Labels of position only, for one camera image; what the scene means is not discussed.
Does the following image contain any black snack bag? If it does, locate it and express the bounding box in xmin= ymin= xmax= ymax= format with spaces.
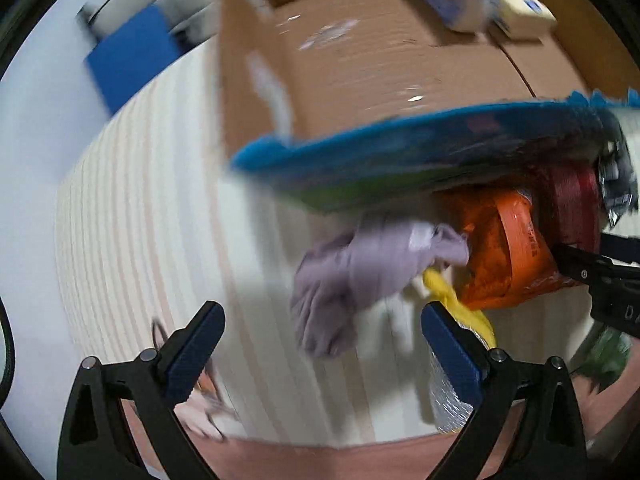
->
xmin=596 ymin=107 xmax=639 ymax=228

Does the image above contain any green snack bag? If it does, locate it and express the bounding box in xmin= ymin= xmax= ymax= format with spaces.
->
xmin=573 ymin=324 xmax=632 ymax=391

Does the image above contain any red snack bag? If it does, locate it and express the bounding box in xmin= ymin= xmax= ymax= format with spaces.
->
xmin=533 ymin=160 xmax=602 ymax=252

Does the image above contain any orange snack bag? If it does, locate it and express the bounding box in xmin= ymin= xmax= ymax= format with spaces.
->
xmin=438 ymin=185 xmax=577 ymax=310

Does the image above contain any yellow silver snack bag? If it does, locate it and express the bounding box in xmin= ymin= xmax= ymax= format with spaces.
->
xmin=420 ymin=268 xmax=497 ymax=434

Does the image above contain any purple cloth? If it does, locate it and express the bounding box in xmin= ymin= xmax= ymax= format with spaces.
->
xmin=290 ymin=214 xmax=470 ymax=358

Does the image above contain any cream tissue pack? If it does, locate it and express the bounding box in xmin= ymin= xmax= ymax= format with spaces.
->
xmin=494 ymin=0 xmax=556 ymax=40

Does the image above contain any striped pink cat tablecloth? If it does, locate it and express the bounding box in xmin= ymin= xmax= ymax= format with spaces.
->
xmin=56 ymin=40 xmax=464 ymax=479

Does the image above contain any blue folded mat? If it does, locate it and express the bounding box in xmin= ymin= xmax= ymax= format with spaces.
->
xmin=86 ymin=6 xmax=182 ymax=115

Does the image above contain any open cardboard box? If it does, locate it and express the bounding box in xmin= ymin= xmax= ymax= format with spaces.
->
xmin=214 ymin=0 xmax=640 ymax=214

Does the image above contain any white quilted bench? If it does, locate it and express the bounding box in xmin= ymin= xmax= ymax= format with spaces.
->
xmin=78 ymin=0 xmax=219 ymax=46

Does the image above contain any black cable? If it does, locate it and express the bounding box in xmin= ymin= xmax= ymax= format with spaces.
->
xmin=0 ymin=296 xmax=18 ymax=411

